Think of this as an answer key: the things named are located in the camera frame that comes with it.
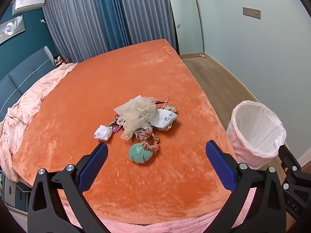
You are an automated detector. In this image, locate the white pouch with round logo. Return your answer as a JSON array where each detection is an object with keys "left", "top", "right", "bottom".
[{"left": 148, "top": 108, "right": 178, "bottom": 131}]

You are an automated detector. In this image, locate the teal curtain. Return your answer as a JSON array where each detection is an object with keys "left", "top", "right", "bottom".
[{"left": 93, "top": 0, "right": 133, "bottom": 48}]

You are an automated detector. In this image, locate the orange plush blanket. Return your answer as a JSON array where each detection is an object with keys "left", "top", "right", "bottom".
[{"left": 12, "top": 39, "right": 238, "bottom": 225}]

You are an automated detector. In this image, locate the beige mesh net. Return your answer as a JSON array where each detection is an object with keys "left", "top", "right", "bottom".
[{"left": 114, "top": 95, "right": 157, "bottom": 141}]

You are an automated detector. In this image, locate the pink scrunchie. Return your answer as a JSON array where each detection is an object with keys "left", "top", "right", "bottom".
[{"left": 139, "top": 129, "right": 160, "bottom": 152}]

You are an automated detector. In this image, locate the standing floor mirror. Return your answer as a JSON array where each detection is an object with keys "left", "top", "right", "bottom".
[{"left": 168, "top": 0, "right": 205, "bottom": 59}]

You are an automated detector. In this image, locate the white cable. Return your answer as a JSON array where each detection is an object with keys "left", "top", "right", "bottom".
[{"left": 0, "top": 171, "right": 32, "bottom": 196}]

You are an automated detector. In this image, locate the grey nightstand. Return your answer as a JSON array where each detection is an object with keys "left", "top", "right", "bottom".
[{"left": 0, "top": 174, "right": 31, "bottom": 214}]

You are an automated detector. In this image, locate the blue padded headboard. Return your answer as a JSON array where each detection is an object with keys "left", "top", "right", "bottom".
[{"left": 0, "top": 46, "right": 57, "bottom": 122}]

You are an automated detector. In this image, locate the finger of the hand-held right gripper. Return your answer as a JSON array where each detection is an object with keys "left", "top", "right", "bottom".
[{"left": 278, "top": 144, "right": 311, "bottom": 192}]

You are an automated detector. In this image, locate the grey curtain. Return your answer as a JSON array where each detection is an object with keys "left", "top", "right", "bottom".
[
  {"left": 117, "top": 0, "right": 179, "bottom": 54},
  {"left": 42, "top": 0, "right": 108, "bottom": 64}
]

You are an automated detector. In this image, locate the pink floral quilt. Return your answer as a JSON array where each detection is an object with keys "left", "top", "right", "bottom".
[{"left": 0, "top": 62, "right": 78, "bottom": 182}]

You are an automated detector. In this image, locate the white air conditioner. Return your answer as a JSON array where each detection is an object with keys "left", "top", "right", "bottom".
[{"left": 12, "top": 0, "right": 45, "bottom": 15}]

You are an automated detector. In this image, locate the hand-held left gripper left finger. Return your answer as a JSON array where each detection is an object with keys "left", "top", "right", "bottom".
[{"left": 27, "top": 142, "right": 114, "bottom": 233}]

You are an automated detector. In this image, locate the white sock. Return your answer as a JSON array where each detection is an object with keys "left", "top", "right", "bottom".
[{"left": 94, "top": 125, "right": 113, "bottom": 142}]

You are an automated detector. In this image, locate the framed wall picture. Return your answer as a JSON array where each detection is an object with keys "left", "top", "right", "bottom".
[{"left": 0, "top": 15, "right": 26, "bottom": 45}]

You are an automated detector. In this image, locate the colourful patterned cloth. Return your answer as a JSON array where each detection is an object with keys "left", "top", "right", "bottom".
[{"left": 108, "top": 114, "right": 122, "bottom": 133}]

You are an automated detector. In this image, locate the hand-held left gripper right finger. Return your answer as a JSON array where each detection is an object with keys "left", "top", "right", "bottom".
[{"left": 205, "top": 140, "right": 293, "bottom": 233}]

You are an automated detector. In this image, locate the green powder puff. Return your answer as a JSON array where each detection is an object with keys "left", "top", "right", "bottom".
[{"left": 128, "top": 143, "right": 154, "bottom": 163}]

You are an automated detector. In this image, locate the white bin with plastic bag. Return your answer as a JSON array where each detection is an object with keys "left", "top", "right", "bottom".
[{"left": 226, "top": 100, "right": 287, "bottom": 170}]

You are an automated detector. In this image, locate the brown wall socket panel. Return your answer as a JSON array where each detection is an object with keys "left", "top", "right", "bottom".
[{"left": 242, "top": 7, "right": 262, "bottom": 20}]

